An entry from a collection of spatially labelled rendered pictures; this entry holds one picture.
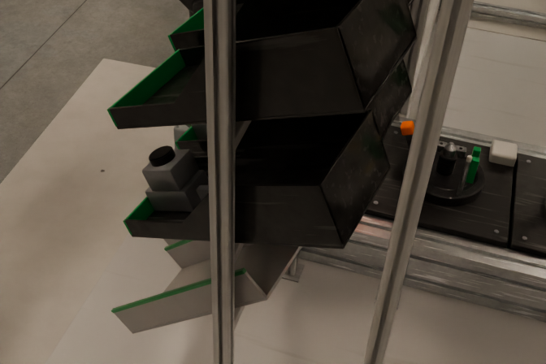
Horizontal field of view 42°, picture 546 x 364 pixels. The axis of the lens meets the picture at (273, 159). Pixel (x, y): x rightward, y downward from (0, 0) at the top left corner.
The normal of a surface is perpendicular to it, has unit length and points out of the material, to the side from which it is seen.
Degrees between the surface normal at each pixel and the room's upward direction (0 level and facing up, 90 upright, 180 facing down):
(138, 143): 0
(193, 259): 90
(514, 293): 90
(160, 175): 90
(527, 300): 90
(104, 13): 0
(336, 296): 0
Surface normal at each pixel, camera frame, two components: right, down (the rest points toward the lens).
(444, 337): 0.04, -0.76
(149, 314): -0.46, 0.57
